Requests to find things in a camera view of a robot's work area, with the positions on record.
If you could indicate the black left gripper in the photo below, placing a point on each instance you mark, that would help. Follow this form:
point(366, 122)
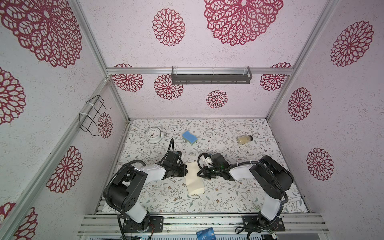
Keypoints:
point(183, 170)

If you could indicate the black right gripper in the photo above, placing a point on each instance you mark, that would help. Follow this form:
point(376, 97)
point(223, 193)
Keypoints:
point(206, 174)

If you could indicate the cream square paper sheet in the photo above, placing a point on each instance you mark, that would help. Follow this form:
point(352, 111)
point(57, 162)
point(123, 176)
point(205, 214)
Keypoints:
point(195, 184)

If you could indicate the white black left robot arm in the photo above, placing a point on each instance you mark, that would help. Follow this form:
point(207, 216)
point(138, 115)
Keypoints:
point(123, 191)

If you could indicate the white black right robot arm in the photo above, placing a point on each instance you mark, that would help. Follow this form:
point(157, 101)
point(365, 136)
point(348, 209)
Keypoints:
point(273, 178)

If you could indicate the blue yellow sponge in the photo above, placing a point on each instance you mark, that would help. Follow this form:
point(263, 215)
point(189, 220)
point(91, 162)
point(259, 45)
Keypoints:
point(190, 138)

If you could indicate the white alarm clock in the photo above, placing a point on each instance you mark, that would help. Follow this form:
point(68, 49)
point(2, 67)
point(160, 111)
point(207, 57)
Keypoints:
point(155, 135)

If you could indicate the glass jar with black lid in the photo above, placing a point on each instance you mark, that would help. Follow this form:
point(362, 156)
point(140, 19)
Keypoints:
point(242, 140)

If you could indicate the blue card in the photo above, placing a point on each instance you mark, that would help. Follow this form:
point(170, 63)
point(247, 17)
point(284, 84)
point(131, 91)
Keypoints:
point(207, 234)

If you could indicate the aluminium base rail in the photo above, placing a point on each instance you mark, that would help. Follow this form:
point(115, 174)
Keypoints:
point(186, 226)

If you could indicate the black wire wall basket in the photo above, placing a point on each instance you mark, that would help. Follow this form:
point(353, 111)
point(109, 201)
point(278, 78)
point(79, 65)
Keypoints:
point(96, 121)

